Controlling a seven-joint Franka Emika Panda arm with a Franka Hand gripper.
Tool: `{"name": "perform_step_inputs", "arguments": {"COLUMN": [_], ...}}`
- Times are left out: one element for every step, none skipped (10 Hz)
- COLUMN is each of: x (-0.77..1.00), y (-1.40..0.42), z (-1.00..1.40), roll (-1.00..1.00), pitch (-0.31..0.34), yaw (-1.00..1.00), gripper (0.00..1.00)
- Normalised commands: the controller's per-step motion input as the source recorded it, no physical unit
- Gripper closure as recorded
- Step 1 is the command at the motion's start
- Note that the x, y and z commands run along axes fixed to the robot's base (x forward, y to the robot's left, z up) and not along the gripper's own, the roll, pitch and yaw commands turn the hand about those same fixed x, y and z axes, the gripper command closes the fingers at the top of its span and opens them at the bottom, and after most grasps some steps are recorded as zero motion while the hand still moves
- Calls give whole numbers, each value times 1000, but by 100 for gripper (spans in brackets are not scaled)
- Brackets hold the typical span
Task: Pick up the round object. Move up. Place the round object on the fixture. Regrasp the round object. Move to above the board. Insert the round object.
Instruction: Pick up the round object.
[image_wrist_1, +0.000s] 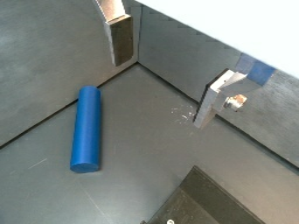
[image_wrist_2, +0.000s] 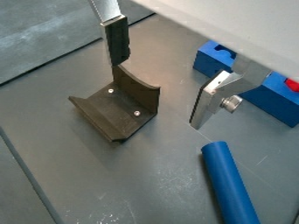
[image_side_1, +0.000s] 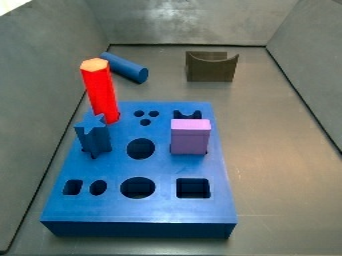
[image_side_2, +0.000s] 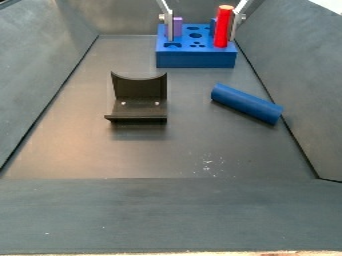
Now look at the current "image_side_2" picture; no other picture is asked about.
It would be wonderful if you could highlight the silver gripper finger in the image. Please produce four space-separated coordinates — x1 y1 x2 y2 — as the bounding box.
156 0 173 42
229 0 249 40

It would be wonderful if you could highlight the blue round cylinder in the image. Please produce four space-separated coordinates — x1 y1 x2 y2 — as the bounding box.
211 83 283 125

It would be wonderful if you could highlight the purple rectangular peg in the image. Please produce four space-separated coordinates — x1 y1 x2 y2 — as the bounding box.
173 17 183 37

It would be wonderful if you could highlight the red hexagonal peg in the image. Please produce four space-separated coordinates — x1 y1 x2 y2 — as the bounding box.
213 5 233 48

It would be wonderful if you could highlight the blue star peg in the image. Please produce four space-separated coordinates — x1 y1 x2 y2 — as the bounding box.
209 18 216 37

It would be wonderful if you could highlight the blue shape sorter block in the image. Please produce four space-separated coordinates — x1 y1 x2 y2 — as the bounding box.
155 24 237 68

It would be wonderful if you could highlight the black curved holder stand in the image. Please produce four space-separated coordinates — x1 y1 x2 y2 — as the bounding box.
104 73 167 122

